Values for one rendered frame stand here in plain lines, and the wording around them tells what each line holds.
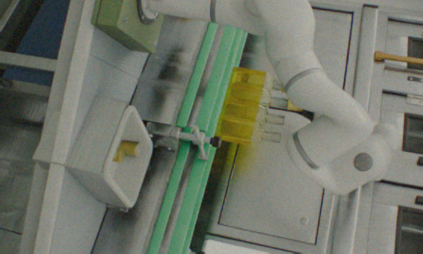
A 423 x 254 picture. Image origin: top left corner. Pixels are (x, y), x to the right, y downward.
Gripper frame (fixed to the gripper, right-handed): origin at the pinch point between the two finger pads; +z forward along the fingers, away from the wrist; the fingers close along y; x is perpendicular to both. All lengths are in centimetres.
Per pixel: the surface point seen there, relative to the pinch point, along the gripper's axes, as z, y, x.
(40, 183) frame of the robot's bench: 36, 28, 57
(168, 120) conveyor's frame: 24.6, 15.8, 27.0
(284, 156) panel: -1.1, -12.6, 11.4
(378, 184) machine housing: -29.5, -16.8, 5.2
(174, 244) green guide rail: 10, 5, 52
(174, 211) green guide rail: 14.4, 4.5, 44.3
